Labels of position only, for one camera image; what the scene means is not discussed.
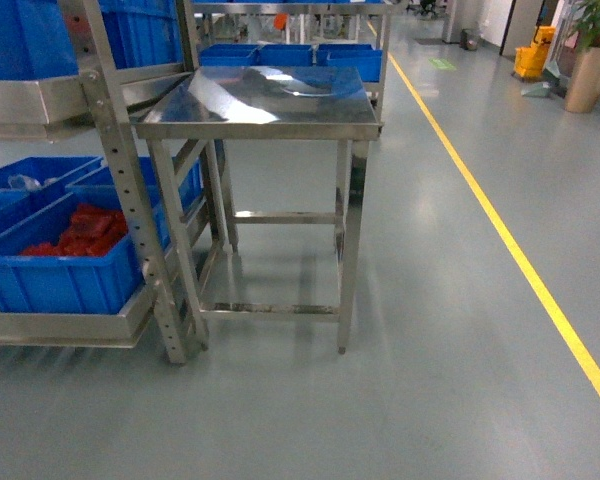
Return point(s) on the blue bin with red parts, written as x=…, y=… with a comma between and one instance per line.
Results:
x=74, y=256

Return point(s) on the yellow mop bucket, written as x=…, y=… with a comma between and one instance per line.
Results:
x=530, y=60

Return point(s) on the stainless steel side table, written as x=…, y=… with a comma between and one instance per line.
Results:
x=299, y=152

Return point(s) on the green potted plant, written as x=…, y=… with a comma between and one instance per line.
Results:
x=583, y=91

